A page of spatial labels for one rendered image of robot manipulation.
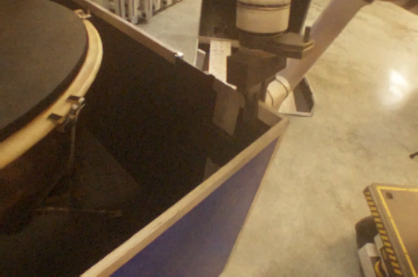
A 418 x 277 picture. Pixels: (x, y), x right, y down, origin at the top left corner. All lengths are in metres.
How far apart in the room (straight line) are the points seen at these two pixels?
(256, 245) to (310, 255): 0.27
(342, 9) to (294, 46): 0.48
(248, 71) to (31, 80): 0.39
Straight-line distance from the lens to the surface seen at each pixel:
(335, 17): 0.91
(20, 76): 0.60
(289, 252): 1.48
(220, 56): 2.44
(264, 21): 0.45
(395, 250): 1.34
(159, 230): 0.36
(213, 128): 0.66
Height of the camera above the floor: 1.27
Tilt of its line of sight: 41 degrees down
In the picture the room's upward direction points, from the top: 9 degrees clockwise
